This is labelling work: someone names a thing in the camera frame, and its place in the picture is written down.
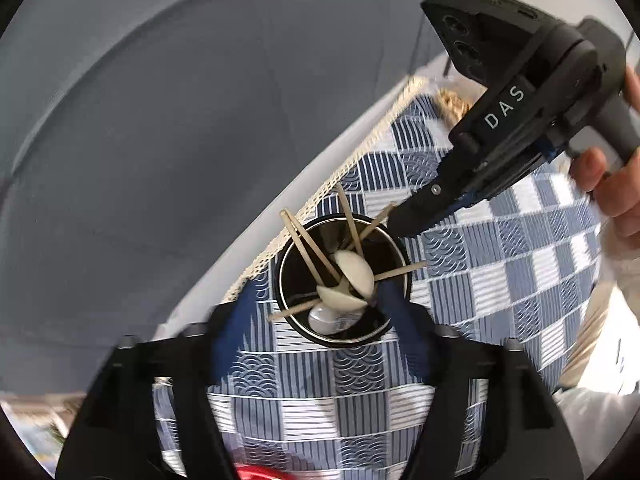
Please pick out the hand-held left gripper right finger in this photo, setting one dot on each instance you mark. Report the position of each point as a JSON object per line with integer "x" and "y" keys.
{"x": 407, "y": 335}

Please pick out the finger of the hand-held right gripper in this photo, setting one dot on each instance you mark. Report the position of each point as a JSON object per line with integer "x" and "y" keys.
{"x": 425, "y": 207}

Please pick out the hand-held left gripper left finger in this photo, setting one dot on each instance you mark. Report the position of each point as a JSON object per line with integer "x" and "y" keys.
{"x": 232, "y": 350}

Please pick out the wooden chopstick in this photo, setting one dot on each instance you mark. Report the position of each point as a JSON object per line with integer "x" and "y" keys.
{"x": 300, "y": 240}
{"x": 402, "y": 270}
{"x": 290, "y": 312}
{"x": 312, "y": 245}
{"x": 347, "y": 215}
{"x": 380, "y": 219}

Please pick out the plain white spoon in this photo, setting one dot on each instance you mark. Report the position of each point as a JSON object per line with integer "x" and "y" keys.
{"x": 340, "y": 300}

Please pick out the white spoon with bear print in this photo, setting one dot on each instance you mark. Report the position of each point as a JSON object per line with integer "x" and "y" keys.
{"x": 355, "y": 272}

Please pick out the white spoon with printed bowl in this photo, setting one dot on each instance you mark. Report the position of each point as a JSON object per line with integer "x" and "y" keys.
{"x": 322, "y": 320}

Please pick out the black cylindrical utensil holder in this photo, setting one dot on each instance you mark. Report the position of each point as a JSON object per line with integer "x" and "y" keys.
{"x": 295, "y": 270}

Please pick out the person's right forearm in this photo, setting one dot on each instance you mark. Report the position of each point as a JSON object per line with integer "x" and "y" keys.
{"x": 622, "y": 250}

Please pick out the person's right hand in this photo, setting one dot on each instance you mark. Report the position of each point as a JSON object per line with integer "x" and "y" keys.
{"x": 620, "y": 190}

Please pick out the blue patterned tablecloth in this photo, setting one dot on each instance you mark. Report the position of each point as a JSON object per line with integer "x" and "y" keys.
{"x": 500, "y": 285}

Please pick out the red plastic bowl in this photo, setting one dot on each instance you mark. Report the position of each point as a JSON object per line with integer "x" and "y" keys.
{"x": 260, "y": 474}

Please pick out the person's white clothing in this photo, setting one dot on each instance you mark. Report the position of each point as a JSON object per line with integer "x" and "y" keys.
{"x": 600, "y": 410}

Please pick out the grey backdrop panel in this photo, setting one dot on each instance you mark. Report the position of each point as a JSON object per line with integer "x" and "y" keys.
{"x": 150, "y": 110}

